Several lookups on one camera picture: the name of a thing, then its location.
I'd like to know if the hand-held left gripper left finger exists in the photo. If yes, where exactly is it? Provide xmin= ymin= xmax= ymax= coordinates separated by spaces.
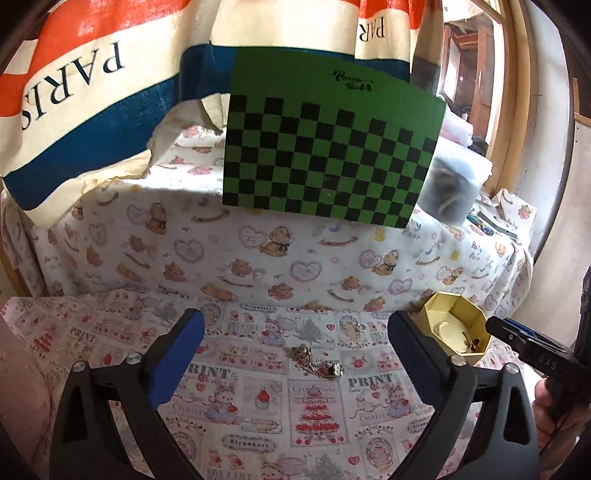
xmin=50 ymin=308 xmax=206 ymax=480

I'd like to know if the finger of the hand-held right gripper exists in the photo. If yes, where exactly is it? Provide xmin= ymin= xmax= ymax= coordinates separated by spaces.
xmin=485 ymin=316 xmax=578 ymax=377
xmin=502 ymin=318 xmax=537 ymax=337

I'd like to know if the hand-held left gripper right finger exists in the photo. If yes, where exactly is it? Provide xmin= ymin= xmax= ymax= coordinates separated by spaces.
xmin=387 ymin=311 xmax=541 ymax=480

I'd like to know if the silver bangle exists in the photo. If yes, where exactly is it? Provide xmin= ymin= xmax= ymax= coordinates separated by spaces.
xmin=431 ymin=322 xmax=465 ymax=344

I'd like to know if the yellow octagonal cardboard box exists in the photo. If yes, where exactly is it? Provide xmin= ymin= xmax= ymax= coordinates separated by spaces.
xmin=412 ymin=291 xmax=499 ymax=368

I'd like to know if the gold charm jewelry cluster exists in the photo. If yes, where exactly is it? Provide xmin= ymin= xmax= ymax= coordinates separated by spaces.
xmin=287 ymin=344 xmax=326 ymax=370

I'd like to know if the person's right hand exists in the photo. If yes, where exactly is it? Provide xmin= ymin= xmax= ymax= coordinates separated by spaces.
xmin=532 ymin=376 xmax=591 ymax=464

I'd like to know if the strawberry print cloth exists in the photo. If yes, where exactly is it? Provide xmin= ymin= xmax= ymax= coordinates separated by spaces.
xmin=0 ymin=287 xmax=546 ymax=480

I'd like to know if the bear print cloth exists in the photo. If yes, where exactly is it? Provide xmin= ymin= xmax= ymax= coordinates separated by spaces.
xmin=0 ymin=124 xmax=536 ymax=315

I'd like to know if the clear plastic jar with lid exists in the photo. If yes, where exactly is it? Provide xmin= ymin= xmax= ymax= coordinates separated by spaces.
xmin=419 ymin=137 xmax=493 ymax=225

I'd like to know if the white plastic bag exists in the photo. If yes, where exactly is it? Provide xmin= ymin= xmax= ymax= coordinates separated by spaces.
xmin=438 ymin=110 xmax=477 ymax=149

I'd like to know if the green checkered board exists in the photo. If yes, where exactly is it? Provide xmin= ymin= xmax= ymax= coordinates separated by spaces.
xmin=221 ymin=46 xmax=448 ymax=230

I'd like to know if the striped printed curtain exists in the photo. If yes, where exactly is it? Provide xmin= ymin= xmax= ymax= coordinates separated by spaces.
xmin=0 ymin=0 xmax=445 ymax=230

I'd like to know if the wooden window frame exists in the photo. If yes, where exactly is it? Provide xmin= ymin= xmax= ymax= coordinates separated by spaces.
xmin=438 ymin=0 xmax=533 ymax=195

